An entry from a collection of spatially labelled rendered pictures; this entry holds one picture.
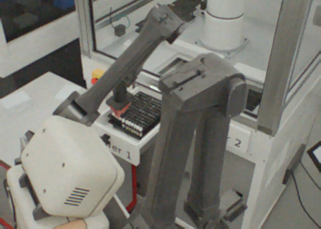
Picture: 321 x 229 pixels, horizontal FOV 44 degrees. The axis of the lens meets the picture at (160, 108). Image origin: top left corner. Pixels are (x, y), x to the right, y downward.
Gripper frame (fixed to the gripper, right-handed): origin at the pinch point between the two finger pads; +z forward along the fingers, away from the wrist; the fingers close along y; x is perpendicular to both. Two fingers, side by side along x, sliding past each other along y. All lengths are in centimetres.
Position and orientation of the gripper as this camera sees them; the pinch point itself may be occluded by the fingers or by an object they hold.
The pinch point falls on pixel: (120, 113)
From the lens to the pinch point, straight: 166.5
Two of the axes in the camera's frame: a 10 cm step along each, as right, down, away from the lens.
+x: 8.2, 4.5, -3.5
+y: -5.7, 5.7, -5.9
